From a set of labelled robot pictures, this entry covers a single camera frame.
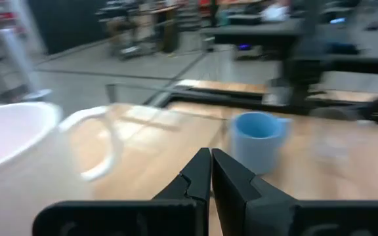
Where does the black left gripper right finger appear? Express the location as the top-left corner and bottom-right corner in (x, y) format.
(211, 147), (378, 236)

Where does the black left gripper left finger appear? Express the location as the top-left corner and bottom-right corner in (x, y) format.
(32, 147), (212, 236)

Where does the light blue mug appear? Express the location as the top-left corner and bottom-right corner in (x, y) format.
(230, 111), (293, 175)

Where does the plain white mug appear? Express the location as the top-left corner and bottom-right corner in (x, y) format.
(0, 101), (124, 236)

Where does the dark grey desk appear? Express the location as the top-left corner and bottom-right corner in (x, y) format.
(201, 18), (378, 75)

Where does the silver metal stand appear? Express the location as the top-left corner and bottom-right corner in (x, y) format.
(0, 26), (53, 103)

